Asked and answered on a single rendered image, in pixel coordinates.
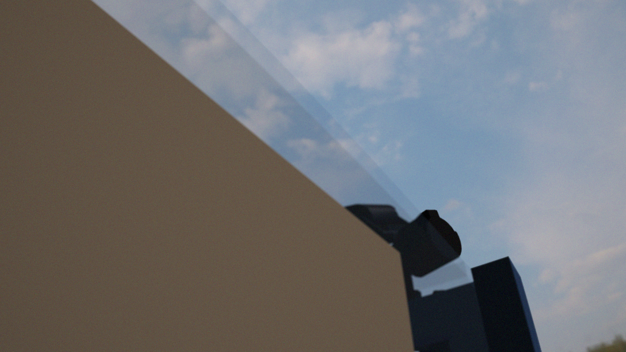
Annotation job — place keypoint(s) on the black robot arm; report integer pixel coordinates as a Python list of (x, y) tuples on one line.
[(445, 230)]

